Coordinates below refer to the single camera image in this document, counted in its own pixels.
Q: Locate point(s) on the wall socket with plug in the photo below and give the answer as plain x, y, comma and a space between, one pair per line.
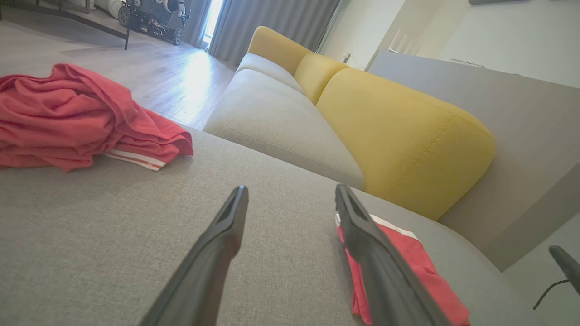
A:
347, 56

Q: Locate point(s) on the wide grey curtain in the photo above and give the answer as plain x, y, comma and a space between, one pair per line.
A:
272, 22

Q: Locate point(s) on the grey flat panel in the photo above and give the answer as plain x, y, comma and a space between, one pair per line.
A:
521, 113

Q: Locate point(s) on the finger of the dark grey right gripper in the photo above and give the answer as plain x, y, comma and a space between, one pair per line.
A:
568, 267

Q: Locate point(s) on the large yellow sofa back cushion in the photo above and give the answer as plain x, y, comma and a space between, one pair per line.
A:
398, 136

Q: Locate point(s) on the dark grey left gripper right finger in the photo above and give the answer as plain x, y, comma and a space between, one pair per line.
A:
385, 280

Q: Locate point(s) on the white black wheeled robot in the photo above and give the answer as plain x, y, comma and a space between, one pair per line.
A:
154, 20

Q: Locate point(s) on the large grey sofa seat cushion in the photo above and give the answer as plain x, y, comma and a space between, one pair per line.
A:
272, 122

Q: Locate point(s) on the red garment white trim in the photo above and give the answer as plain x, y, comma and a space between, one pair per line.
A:
426, 271

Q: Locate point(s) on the white slatted rack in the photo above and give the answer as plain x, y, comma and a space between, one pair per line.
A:
403, 45

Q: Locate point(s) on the white flat device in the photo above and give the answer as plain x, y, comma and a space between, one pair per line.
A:
466, 62

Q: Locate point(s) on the small grey sofa seat cushion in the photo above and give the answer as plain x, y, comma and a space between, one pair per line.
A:
263, 65

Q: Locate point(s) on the grey and yellow sofa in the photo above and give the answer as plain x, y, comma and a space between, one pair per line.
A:
136, 217

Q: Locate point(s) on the narrow grey curtain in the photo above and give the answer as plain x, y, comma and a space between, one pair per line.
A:
197, 22

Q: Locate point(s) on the red jersey black number print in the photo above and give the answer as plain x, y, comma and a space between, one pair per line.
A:
68, 113

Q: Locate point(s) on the dark metal frame table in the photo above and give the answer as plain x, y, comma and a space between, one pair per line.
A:
128, 31

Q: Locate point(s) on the white cylinder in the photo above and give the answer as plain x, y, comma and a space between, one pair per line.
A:
114, 7

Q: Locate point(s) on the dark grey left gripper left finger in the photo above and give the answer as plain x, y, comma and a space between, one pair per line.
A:
204, 271

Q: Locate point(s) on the yellow sofa end cushion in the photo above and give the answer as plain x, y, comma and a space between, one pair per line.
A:
272, 45

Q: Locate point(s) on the small yellow sofa back cushion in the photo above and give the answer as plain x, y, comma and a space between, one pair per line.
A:
317, 74

